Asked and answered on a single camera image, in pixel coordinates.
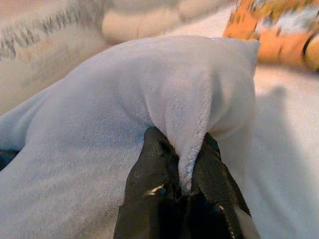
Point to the grey plush cushion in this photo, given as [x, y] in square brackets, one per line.
[112, 104]

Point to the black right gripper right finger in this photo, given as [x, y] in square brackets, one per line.
[214, 189]

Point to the yellow egg print duvet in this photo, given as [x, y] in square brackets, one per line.
[274, 32]

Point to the grey patterned large pillow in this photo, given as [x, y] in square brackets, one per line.
[37, 49]

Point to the cream long pillow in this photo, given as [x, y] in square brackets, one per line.
[149, 20]

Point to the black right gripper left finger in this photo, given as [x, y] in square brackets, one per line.
[149, 186]

